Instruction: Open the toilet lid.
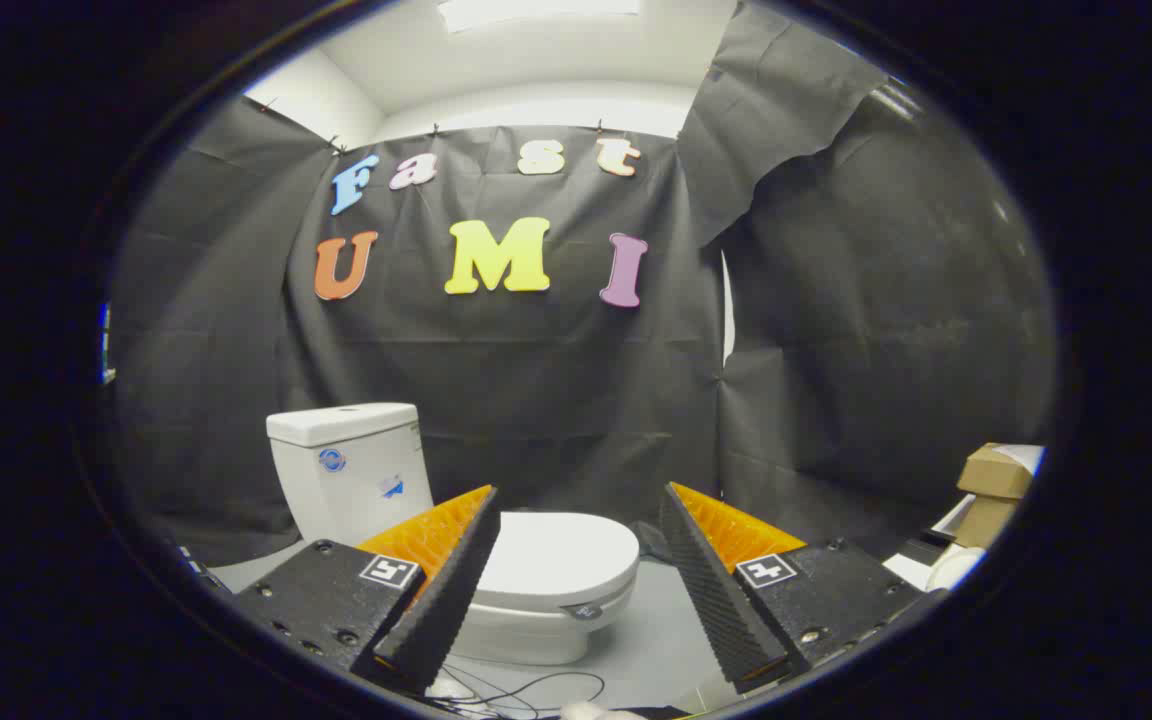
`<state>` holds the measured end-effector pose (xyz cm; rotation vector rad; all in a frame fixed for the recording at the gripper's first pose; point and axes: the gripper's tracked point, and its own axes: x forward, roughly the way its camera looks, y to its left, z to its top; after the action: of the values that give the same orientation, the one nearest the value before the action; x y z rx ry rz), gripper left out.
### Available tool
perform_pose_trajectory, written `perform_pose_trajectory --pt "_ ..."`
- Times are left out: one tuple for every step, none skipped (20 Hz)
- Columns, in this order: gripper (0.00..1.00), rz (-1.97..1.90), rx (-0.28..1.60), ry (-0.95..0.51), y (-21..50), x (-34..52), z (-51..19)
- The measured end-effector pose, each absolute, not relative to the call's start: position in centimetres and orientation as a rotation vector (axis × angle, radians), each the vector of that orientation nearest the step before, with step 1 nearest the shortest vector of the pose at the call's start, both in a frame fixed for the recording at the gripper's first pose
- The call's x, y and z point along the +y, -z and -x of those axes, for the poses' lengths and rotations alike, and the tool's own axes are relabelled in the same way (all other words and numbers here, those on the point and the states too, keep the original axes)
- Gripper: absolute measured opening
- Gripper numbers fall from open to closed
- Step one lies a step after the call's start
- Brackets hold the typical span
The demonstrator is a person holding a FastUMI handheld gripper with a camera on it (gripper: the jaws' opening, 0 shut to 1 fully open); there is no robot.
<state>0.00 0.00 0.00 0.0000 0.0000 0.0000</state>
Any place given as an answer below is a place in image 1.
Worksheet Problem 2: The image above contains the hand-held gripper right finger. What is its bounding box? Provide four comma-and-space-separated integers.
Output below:
658, 482, 949, 696

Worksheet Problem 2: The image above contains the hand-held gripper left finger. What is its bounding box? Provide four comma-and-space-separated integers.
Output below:
234, 485, 502, 696

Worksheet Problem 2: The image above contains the white toilet lid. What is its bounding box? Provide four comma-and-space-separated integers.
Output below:
471, 510, 641, 613

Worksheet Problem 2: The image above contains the white toilet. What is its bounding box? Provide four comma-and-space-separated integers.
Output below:
269, 420, 637, 667

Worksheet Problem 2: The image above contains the white toilet tank cover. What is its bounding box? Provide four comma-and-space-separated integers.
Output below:
266, 403, 420, 448

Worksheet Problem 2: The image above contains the black backdrop cloth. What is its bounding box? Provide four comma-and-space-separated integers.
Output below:
108, 0, 1057, 567

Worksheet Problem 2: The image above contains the brown cardboard box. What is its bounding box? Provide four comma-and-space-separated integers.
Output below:
953, 496, 1019, 550
956, 443, 1037, 500

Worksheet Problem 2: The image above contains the ceiling light panel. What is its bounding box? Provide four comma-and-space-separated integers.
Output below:
436, 0, 643, 33

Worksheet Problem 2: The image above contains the tangle of black cables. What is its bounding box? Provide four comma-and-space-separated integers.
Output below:
426, 668, 607, 720

